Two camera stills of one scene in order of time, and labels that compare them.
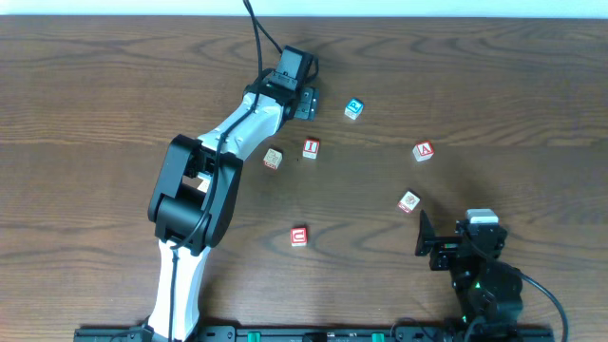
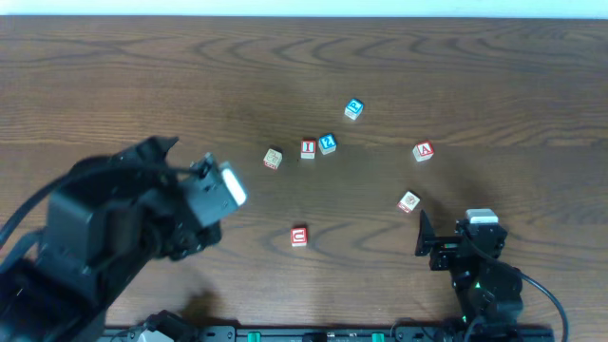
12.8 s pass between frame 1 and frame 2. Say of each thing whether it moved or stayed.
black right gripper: stayed
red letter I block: stayed
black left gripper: moved
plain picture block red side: stayed
